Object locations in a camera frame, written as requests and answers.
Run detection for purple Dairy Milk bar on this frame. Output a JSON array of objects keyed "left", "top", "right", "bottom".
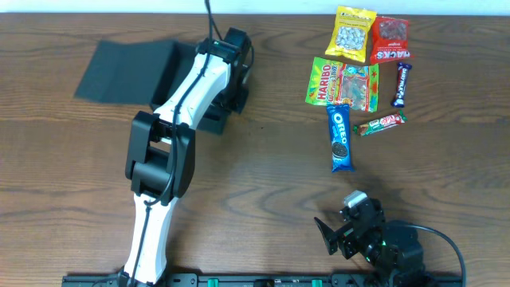
[{"left": 391, "top": 62, "right": 412, "bottom": 108}]

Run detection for green Haribo gummy bag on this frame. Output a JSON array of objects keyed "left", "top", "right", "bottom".
[{"left": 305, "top": 57, "right": 379, "bottom": 112}]

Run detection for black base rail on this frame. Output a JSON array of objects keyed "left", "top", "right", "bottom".
[{"left": 61, "top": 272, "right": 465, "bottom": 287}]

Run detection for blue Oreo pack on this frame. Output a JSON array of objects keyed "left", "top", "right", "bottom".
[{"left": 326, "top": 104, "right": 353, "bottom": 172}]

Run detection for yellow nuts bag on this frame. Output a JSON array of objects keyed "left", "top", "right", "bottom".
[{"left": 325, "top": 6, "right": 377, "bottom": 63}]

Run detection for red Hacks candy bag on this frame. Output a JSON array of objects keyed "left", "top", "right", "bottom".
[{"left": 370, "top": 16, "right": 413, "bottom": 65}]

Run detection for black box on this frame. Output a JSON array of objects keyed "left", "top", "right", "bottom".
[{"left": 73, "top": 38, "right": 250, "bottom": 136}]

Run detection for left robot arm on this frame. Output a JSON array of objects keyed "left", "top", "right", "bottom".
[{"left": 116, "top": 28, "right": 254, "bottom": 286}]

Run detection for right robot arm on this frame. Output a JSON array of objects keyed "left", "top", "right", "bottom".
[{"left": 314, "top": 193, "right": 438, "bottom": 286}]

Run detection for red green KitKat bar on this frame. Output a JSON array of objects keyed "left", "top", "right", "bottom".
[{"left": 353, "top": 110, "right": 407, "bottom": 136}]

